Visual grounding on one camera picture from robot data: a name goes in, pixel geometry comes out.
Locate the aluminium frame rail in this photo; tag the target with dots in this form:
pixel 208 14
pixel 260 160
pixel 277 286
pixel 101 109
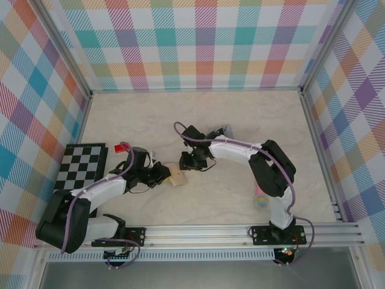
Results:
pixel 82 120
pixel 319 144
pixel 195 90

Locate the circuit board with green light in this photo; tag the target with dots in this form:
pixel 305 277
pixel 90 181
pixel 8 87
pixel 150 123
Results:
pixel 287 251

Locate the tan card holder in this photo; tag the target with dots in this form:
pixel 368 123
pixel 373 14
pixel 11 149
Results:
pixel 179 177

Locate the small circuit board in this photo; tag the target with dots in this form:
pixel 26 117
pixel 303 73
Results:
pixel 118 254

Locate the red block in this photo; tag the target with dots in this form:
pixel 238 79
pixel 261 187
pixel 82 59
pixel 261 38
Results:
pixel 121 148

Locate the grey metal panel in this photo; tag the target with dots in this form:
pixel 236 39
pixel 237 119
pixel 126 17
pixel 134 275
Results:
pixel 195 277

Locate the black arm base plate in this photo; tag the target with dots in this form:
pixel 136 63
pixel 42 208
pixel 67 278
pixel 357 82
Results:
pixel 258 234
pixel 136 236

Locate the black silver chessboard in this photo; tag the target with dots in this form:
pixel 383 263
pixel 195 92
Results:
pixel 81 165

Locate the wide aluminium mounting rail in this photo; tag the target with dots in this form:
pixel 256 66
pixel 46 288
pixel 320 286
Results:
pixel 195 234

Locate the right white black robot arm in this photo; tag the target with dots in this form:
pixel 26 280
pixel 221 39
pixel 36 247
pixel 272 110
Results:
pixel 231 152

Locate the aluminium frame post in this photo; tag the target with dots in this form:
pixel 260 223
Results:
pixel 326 45
pixel 64 51

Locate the pink yellow blue bottle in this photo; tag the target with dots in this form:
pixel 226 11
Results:
pixel 261 200

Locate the grey flat card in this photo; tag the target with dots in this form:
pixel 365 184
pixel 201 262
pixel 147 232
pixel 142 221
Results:
pixel 227 130

